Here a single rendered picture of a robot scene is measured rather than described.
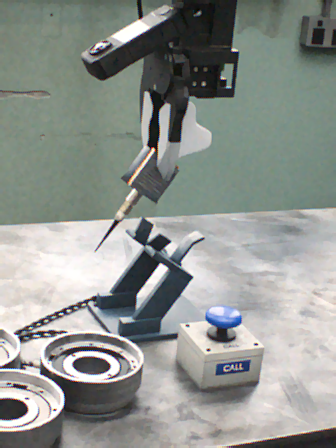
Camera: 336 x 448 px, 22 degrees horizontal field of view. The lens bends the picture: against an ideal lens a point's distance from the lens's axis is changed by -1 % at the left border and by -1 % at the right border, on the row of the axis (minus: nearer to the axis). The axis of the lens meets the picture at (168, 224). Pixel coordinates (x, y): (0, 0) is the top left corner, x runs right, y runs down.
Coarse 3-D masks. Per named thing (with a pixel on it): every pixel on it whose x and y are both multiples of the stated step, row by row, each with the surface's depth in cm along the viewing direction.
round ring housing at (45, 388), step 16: (0, 384) 84; (16, 384) 85; (32, 384) 85; (48, 384) 84; (0, 400) 82; (16, 400) 82; (32, 400) 82; (48, 400) 83; (0, 416) 83; (16, 416) 83; (32, 416) 80; (0, 432) 75; (16, 432) 76; (32, 432) 76; (48, 432) 78
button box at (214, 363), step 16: (192, 336) 94; (208, 336) 94; (224, 336) 94; (240, 336) 95; (176, 352) 98; (192, 352) 94; (208, 352) 91; (224, 352) 92; (240, 352) 92; (256, 352) 93; (192, 368) 94; (208, 368) 92; (224, 368) 92; (240, 368) 93; (256, 368) 94; (208, 384) 92; (224, 384) 93; (240, 384) 94
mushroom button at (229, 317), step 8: (208, 312) 94; (216, 312) 94; (224, 312) 94; (232, 312) 94; (208, 320) 93; (216, 320) 93; (224, 320) 92; (232, 320) 93; (240, 320) 93; (224, 328) 94
